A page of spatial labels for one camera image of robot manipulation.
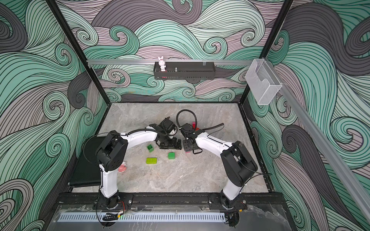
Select black wall shelf tray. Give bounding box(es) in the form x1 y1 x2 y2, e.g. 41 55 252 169
153 62 216 81

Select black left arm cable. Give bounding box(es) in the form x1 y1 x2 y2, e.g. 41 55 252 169
127 116 177 138

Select aluminium rail wall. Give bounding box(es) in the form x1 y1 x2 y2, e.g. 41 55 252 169
86 59 253 66
266 60 370 221

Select pink toy figure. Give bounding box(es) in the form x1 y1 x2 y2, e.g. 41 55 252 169
118 162 127 173

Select white pink bunny figurine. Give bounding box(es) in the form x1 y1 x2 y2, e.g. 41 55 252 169
158 56 166 72

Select aluminium rail back wall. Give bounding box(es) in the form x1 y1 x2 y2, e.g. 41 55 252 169
86 59 253 66

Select green lego brick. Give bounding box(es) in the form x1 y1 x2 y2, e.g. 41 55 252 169
147 145 154 153
168 152 175 160

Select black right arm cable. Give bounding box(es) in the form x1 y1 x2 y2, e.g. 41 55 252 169
176 109 225 132

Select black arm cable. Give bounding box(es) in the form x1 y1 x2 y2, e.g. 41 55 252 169
176 109 225 132
127 116 177 138

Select green lego brick right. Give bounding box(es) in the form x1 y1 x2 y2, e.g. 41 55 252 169
168 152 175 160

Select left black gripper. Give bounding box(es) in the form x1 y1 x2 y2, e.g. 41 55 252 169
160 135 183 151

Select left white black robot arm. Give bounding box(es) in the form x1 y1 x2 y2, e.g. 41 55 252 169
96 117 182 209

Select white slotted cable duct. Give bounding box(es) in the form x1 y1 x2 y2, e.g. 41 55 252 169
57 212 225 223

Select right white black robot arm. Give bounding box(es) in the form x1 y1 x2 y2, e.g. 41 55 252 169
180 123 258 209

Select black box on table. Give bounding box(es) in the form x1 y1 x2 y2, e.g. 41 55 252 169
69 136 105 188

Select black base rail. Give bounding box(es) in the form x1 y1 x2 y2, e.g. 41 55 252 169
56 192 285 210

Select clear plastic wall bin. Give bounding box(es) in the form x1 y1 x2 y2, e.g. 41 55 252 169
245 59 282 105

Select lime long lego brick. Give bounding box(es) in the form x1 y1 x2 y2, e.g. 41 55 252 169
145 157 158 164

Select aluminium rail right wall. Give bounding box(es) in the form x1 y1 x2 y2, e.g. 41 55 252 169
266 60 370 221

